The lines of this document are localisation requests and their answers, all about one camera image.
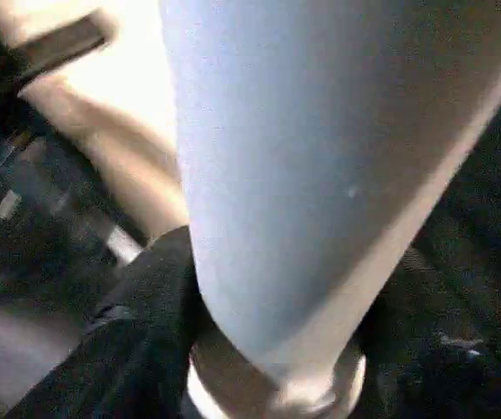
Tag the white plastic table leg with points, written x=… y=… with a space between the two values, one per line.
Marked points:
x=320 y=175

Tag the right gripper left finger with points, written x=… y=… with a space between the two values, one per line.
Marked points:
x=137 y=349

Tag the black work mat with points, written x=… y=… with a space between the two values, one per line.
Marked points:
x=495 y=218

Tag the white plastic table top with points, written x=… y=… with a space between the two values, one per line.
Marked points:
x=128 y=78

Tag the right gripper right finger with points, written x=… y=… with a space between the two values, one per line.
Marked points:
x=451 y=358

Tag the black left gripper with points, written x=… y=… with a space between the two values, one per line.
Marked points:
x=50 y=52

